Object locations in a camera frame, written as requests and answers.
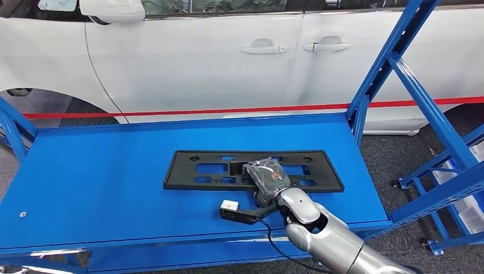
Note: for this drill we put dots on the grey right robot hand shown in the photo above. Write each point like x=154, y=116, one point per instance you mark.
x=266, y=179

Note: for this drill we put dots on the black plastic plate frame part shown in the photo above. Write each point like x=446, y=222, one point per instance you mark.
x=181, y=170

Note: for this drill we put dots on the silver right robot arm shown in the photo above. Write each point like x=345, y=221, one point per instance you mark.
x=332, y=242

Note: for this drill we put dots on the blue metal shelf rack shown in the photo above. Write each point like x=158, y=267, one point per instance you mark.
x=419, y=174
x=94, y=181

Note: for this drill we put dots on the red barrier belt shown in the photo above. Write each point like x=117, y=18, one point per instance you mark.
x=227, y=110

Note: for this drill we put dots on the white car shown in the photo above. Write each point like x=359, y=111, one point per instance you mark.
x=189, y=68

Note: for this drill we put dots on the white plastic bin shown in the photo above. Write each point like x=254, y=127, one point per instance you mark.
x=448, y=176
x=472, y=215

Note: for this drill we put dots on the pale wrist camera on bracket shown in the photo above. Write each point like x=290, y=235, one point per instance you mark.
x=228, y=206

